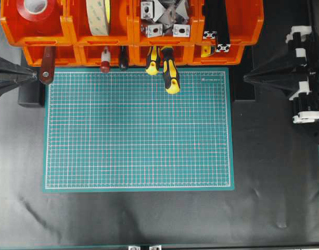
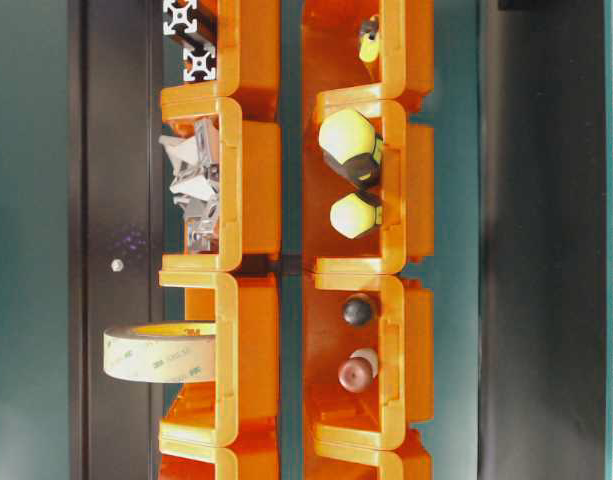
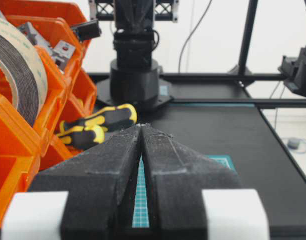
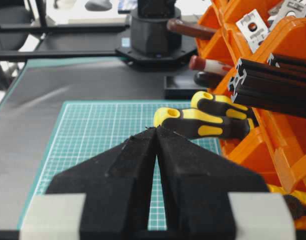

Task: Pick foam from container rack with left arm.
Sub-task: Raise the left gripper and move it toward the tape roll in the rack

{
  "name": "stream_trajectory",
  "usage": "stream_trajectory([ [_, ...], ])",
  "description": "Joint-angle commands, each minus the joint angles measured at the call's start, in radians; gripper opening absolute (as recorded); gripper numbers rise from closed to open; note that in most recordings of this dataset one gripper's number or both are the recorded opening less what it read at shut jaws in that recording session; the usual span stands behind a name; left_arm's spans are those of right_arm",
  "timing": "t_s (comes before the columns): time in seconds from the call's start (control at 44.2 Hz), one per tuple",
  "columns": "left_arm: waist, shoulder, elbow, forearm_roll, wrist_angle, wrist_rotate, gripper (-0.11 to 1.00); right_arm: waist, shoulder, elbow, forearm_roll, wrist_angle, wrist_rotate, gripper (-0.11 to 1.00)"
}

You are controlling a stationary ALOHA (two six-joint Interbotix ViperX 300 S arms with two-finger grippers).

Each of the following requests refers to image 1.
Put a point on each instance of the black aluminium extrusion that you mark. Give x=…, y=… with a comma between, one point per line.
x=209, y=12
x=223, y=42

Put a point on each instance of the white and maroon tool handle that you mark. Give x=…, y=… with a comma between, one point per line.
x=105, y=60

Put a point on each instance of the brown wooden tool handle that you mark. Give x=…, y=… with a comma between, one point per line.
x=47, y=69

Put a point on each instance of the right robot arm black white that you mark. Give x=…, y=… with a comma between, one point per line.
x=303, y=51

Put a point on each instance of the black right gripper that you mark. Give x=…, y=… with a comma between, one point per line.
x=275, y=75

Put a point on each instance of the black tool handle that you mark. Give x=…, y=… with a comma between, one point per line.
x=123, y=59

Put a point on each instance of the green cutting mat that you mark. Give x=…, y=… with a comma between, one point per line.
x=122, y=132

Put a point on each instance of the lower orange bin far left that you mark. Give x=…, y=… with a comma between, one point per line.
x=66, y=56

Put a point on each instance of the lower orange bin with tools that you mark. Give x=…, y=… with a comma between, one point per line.
x=91, y=55

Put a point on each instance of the silver corner bracket left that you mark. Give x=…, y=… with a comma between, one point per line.
x=152, y=30

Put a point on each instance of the orange bin with extrusions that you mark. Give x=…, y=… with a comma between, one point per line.
x=245, y=21

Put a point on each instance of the silver corner bracket right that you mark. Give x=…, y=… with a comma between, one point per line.
x=181, y=30

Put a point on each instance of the silver corner bracket top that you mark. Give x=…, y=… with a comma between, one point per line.
x=147, y=9

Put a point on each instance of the pile of silver brackets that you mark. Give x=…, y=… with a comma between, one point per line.
x=169, y=13

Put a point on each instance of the large yellow black screwdriver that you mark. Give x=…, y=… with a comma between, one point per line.
x=171, y=75

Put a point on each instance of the silver corner bracket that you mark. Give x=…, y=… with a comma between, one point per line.
x=152, y=30
x=181, y=30
x=147, y=9

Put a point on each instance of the orange bin with red tape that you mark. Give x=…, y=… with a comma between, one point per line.
x=51, y=32

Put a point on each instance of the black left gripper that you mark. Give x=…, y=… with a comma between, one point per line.
x=12, y=76

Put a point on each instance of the red tape roll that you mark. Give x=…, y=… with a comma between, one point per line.
x=35, y=10

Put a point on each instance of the black rack base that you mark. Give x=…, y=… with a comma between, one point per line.
x=31, y=95

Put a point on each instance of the orange bin with brackets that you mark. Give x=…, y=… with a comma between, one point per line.
x=142, y=40

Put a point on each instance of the yellow tool in right bin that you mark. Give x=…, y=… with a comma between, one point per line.
x=206, y=51

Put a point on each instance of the black aluminium extrusion rear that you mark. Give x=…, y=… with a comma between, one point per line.
x=209, y=12

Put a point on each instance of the cream foam tape roll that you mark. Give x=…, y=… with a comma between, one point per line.
x=98, y=14

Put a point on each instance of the silver bracket at table edge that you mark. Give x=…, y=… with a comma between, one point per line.
x=134, y=247

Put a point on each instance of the lower orange bin with screwdrivers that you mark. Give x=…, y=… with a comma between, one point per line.
x=181, y=55

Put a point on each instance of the orange bin with foam tape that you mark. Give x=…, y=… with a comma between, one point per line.
x=121, y=24

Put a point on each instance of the black aluminium extrusion front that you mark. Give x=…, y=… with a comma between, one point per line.
x=223, y=42

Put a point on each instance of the small yellow black screwdriver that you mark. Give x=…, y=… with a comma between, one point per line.
x=153, y=61

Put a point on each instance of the lower orange bin far right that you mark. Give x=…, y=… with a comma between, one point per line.
x=232, y=57

